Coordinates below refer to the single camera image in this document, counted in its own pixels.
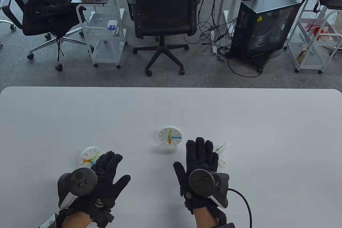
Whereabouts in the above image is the black office chair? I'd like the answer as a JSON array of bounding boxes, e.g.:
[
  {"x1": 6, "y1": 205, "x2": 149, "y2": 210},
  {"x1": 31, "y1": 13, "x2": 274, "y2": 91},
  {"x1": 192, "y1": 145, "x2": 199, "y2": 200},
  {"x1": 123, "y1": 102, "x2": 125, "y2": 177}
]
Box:
[{"x1": 125, "y1": 0, "x2": 203, "y2": 77}]

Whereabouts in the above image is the person's right hand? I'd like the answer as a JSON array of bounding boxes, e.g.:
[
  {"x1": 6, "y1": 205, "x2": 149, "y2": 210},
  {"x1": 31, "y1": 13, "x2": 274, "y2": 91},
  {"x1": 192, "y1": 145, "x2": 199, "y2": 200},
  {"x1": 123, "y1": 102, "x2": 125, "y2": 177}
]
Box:
[{"x1": 173, "y1": 137, "x2": 219, "y2": 214}]

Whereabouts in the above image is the black computer tower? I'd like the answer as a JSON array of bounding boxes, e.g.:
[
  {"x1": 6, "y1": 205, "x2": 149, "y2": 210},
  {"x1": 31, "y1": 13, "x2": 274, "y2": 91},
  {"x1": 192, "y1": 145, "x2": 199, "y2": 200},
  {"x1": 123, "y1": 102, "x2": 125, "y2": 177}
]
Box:
[{"x1": 229, "y1": 0, "x2": 302, "y2": 73}]

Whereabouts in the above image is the white teaching clock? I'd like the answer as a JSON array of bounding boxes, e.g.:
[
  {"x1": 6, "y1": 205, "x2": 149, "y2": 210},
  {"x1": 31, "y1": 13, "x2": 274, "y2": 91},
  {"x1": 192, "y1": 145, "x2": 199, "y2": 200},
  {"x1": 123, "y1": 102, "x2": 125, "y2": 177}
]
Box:
[
  {"x1": 79, "y1": 146, "x2": 101, "y2": 168},
  {"x1": 214, "y1": 142, "x2": 230, "y2": 167},
  {"x1": 158, "y1": 126, "x2": 184, "y2": 147}
]

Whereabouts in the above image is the white power strip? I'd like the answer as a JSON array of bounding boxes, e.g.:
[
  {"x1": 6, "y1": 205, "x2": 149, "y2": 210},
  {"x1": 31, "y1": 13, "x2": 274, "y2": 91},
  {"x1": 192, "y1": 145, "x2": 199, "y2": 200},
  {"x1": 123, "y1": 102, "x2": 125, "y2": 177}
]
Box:
[{"x1": 211, "y1": 31, "x2": 218, "y2": 55}]

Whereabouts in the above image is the black bag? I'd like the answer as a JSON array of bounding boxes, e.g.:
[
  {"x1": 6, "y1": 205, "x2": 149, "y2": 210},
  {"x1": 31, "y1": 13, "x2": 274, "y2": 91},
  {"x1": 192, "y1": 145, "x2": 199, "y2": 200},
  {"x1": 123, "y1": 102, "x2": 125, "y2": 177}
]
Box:
[{"x1": 22, "y1": 0, "x2": 80, "y2": 36}]

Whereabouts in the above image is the clear bottle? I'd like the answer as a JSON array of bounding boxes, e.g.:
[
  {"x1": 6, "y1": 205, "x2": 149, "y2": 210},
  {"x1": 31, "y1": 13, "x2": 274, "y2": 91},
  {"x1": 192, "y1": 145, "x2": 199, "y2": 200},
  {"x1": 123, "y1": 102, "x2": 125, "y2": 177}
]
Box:
[{"x1": 297, "y1": 48, "x2": 312, "y2": 64}]

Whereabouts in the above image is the red orange box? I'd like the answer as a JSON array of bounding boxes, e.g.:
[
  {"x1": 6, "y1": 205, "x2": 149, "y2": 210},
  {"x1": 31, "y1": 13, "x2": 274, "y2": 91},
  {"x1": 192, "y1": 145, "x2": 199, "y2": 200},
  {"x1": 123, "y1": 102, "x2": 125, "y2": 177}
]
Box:
[{"x1": 305, "y1": 24, "x2": 336, "y2": 41}]

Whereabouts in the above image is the black white right hand controller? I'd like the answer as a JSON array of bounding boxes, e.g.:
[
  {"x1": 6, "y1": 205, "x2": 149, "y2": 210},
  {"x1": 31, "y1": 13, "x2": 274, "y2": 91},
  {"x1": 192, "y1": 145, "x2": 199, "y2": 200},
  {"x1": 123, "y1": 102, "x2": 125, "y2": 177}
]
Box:
[{"x1": 189, "y1": 169, "x2": 230, "y2": 209}]

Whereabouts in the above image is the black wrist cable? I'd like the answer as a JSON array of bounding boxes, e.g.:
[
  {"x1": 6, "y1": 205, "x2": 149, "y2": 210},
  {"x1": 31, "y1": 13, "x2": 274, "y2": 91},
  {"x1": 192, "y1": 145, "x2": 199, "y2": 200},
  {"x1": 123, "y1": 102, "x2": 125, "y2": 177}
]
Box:
[{"x1": 228, "y1": 188, "x2": 253, "y2": 228}]

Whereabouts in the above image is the tangle of black cables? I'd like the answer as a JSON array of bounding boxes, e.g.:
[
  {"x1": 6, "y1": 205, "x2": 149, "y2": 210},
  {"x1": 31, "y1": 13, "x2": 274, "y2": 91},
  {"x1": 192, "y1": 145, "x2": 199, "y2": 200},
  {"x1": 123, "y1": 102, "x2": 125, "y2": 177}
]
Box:
[{"x1": 184, "y1": 0, "x2": 263, "y2": 78}]

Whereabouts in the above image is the white wire rolling cart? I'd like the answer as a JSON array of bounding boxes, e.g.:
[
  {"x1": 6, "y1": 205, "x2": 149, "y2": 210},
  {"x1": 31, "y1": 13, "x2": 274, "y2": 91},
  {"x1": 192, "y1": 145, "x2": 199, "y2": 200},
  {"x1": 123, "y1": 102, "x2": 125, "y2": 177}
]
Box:
[{"x1": 284, "y1": 0, "x2": 342, "y2": 74}]

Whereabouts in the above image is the person's left forearm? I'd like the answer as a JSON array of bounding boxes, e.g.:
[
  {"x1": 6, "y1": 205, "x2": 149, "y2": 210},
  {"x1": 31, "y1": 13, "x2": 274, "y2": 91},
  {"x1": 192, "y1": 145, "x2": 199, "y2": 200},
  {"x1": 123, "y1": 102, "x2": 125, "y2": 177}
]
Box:
[{"x1": 62, "y1": 210, "x2": 92, "y2": 228}]

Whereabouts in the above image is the black white hand controller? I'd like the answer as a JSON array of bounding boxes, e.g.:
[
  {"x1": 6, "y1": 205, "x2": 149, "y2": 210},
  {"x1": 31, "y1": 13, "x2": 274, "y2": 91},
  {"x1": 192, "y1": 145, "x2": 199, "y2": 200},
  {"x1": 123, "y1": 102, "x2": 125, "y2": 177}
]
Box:
[
  {"x1": 57, "y1": 168, "x2": 98, "y2": 210},
  {"x1": 189, "y1": 169, "x2": 230, "y2": 209}
]

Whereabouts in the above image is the black white left hand controller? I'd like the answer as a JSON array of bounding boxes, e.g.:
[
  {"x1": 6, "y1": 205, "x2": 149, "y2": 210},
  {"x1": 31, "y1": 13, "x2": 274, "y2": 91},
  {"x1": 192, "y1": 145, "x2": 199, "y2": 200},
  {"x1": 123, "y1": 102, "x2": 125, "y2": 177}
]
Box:
[{"x1": 57, "y1": 168, "x2": 98, "y2": 210}]

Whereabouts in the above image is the chrome office chair base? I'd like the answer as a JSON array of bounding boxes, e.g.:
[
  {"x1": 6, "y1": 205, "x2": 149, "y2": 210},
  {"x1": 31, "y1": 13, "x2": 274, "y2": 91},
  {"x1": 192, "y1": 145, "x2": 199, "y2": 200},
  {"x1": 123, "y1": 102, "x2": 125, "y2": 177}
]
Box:
[{"x1": 0, "y1": 0, "x2": 17, "y2": 49}]

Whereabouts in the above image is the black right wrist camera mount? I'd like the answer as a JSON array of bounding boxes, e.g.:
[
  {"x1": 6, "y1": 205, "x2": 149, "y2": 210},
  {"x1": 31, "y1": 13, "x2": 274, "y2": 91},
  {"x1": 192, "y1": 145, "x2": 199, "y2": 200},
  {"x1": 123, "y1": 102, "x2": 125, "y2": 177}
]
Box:
[{"x1": 211, "y1": 208, "x2": 236, "y2": 228}]

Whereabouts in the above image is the person's right forearm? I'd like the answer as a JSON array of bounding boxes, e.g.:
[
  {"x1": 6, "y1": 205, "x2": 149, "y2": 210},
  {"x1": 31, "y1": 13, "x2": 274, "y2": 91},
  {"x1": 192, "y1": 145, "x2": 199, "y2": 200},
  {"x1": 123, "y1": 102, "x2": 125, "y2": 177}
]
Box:
[{"x1": 193, "y1": 208, "x2": 218, "y2": 228}]

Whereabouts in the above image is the white cart with dark top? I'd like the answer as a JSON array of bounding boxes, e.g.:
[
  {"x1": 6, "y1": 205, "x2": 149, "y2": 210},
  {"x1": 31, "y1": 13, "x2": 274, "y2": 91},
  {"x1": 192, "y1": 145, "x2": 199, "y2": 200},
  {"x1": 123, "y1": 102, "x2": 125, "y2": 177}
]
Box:
[{"x1": 71, "y1": 0, "x2": 127, "y2": 69}]

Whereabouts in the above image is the person's left hand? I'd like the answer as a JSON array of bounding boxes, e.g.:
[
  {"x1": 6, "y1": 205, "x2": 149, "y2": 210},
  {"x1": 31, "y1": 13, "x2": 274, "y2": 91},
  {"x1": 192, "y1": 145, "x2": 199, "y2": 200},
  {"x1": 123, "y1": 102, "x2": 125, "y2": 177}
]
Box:
[{"x1": 57, "y1": 151, "x2": 131, "y2": 227}]

